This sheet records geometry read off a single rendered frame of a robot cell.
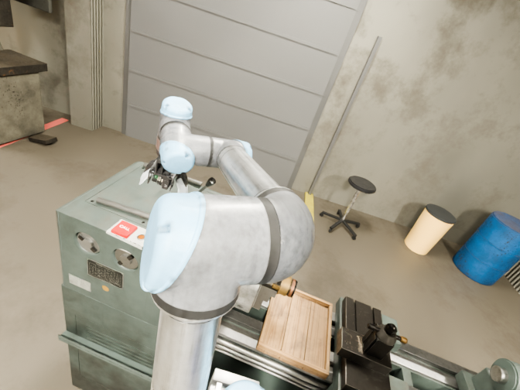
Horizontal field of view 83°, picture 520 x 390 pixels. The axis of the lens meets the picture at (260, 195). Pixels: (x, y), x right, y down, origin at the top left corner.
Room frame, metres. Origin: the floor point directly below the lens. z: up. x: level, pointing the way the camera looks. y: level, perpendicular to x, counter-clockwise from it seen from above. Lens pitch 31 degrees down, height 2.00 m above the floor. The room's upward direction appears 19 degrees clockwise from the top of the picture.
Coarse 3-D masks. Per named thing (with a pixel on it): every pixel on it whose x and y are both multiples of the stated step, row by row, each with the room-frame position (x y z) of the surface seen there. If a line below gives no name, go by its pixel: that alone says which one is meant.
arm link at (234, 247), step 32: (192, 192) 0.30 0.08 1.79; (160, 224) 0.23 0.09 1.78; (192, 224) 0.24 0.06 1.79; (224, 224) 0.26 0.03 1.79; (256, 224) 0.27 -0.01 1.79; (160, 256) 0.21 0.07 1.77; (192, 256) 0.22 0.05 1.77; (224, 256) 0.23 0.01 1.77; (256, 256) 0.25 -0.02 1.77; (160, 288) 0.20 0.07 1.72; (192, 288) 0.21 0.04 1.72; (224, 288) 0.23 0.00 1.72; (160, 320) 0.23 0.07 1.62; (192, 320) 0.21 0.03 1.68; (160, 352) 0.21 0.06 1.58; (192, 352) 0.21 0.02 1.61; (160, 384) 0.20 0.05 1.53; (192, 384) 0.21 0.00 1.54
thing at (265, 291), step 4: (264, 284) 0.88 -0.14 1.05; (268, 284) 0.89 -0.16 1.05; (260, 288) 0.86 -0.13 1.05; (264, 288) 0.86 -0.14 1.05; (268, 288) 0.86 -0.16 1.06; (260, 292) 0.85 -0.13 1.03; (264, 292) 0.85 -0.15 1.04; (268, 292) 0.85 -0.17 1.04; (272, 292) 0.86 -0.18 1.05; (276, 292) 0.86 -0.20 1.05; (256, 296) 0.84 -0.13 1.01; (260, 296) 0.84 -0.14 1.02; (264, 296) 0.84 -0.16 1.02; (268, 296) 0.85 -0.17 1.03; (272, 296) 0.85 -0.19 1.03; (256, 300) 0.83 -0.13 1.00; (260, 300) 0.84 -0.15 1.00; (264, 300) 0.84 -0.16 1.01; (268, 300) 0.84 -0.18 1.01; (252, 304) 0.83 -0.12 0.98; (256, 304) 0.83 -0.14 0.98; (260, 304) 0.83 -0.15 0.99; (256, 308) 0.82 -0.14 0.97
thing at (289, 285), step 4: (284, 280) 0.87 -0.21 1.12; (288, 280) 0.88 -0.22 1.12; (292, 280) 0.89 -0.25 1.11; (296, 280) 0.90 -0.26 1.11; (272, 284) 0.89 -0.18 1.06; (284, 284) 0.86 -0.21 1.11; (288, 284) 0.86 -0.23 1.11; (292, 284) 0.87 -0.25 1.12; (296, 284) 0.88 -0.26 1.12; (272, 288) 0.87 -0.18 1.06; (276, 288) 0.86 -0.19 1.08; (280, 288) 0.85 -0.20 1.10; (284, 288) 0.85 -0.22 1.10; (288, 288) 0.85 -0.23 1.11; (292, 288) 0.86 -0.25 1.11; (280, 292) 0.85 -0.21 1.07; (284, 292) 0.85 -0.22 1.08; (288, 292) 0.85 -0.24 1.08; (292, 292) 0.85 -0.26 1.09
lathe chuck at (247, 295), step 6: (240, 288) 0.75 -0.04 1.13; (246, 288) 0.76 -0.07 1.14; (252, 288) 0.76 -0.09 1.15; (258, 288) 0.76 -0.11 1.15; (240, 294) 0.75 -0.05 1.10; (246, 294) 0.75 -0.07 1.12; (252, 294) 0.75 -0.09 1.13; (240, 300) 0.74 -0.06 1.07; (246, 300) 0.74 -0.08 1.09; (252, 300) 0.74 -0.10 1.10; (234, 306) 0.77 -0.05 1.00; (246, 306) 0.74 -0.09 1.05; (246, 312) 0.77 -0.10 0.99
